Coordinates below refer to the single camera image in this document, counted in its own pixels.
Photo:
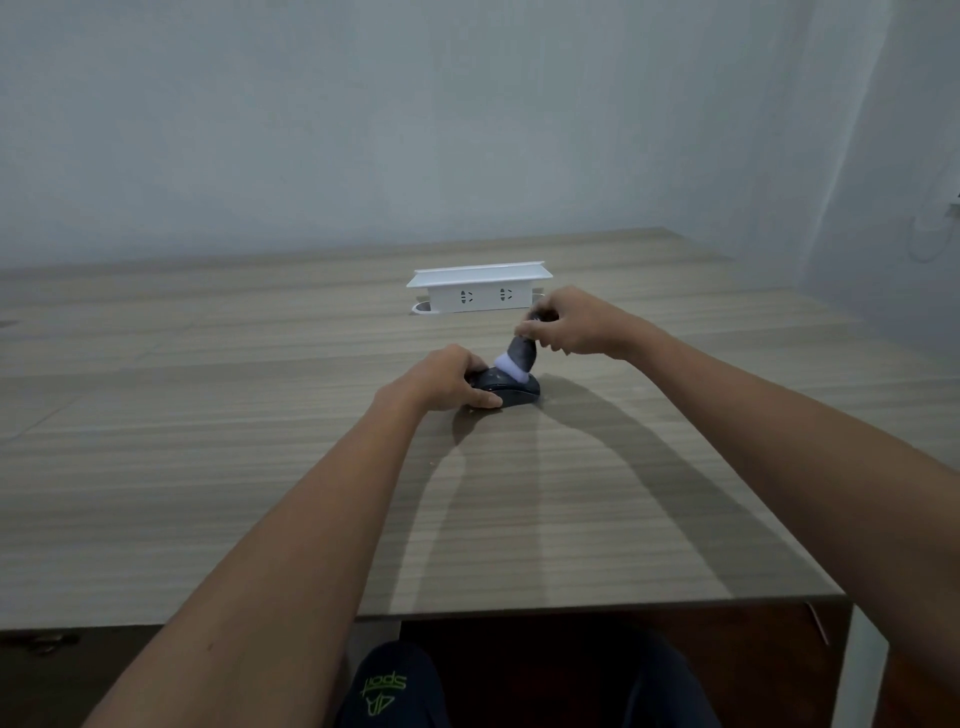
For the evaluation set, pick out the person's left hand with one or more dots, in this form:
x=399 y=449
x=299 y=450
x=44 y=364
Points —
x=433 y=380

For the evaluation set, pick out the person's right hand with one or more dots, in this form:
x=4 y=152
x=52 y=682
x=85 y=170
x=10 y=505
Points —
x=585 y=324

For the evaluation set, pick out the person's right fingers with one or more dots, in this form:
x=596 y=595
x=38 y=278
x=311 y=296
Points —
x=540 y=330

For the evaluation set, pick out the person's left thumb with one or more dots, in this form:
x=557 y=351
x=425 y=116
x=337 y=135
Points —
x=484 y=400

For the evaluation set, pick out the black computer mouse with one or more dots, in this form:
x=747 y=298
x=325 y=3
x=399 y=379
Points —
x=510 y=388

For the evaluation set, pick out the grey white-tipped cleaning brush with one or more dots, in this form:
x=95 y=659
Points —
x=518 y=355

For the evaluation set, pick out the person's right forearm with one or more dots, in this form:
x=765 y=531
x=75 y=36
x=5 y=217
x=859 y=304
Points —
x=795 y=465

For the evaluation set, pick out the person's left forearm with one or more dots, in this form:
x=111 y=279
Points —
x=277 y=562

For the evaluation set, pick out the white desk power socket box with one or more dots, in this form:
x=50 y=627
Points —
x=480 y=288

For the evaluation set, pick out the person's dark shorts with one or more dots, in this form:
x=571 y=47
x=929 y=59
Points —
x=525 y=686

